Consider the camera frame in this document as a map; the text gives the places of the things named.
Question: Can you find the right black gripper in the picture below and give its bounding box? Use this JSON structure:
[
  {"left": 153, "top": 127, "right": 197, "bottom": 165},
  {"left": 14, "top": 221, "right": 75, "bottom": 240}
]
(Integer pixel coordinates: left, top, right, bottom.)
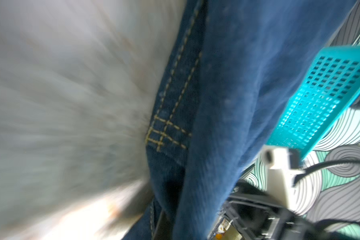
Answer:
[{"left": 223, "top": 180, "right": 318, "bottom": 240}]

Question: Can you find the dark blue denim skirt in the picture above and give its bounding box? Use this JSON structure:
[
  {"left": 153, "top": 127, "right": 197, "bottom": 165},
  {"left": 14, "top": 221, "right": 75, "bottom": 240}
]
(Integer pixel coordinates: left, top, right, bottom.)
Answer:
[{"left": 125, "top": 1, "right": 355, "bottom": 240}]

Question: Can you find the teal plastic basket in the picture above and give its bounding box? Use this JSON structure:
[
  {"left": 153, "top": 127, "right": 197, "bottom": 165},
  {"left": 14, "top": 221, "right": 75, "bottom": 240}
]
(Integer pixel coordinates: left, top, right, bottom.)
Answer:
[{"left": 267, "top": 46, "right": 360, "bottom": 159}]

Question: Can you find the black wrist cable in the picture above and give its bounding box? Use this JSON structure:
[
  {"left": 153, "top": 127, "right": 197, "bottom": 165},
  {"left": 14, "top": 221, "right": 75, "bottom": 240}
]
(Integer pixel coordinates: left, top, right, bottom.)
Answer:
[{"left": 292, "top": 158, "right": 360, "bottom": 188}]

